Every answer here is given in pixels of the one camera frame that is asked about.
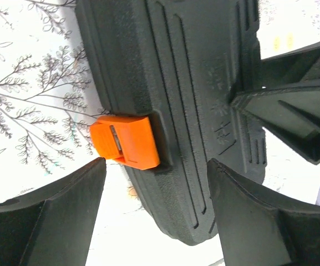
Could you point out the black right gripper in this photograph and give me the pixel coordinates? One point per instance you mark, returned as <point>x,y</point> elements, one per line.
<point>289,105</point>

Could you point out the orange case latch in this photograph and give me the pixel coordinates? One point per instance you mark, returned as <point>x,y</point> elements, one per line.
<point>127,140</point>

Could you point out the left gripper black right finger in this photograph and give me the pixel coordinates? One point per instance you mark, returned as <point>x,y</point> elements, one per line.
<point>259,226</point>

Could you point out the floral patterned table mat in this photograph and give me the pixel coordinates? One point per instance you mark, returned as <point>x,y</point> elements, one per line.
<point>47,97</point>

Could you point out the black plastic tool case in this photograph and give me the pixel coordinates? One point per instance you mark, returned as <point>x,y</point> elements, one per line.
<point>179,63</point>

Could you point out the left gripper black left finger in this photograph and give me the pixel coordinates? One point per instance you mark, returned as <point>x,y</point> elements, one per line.
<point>54,224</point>

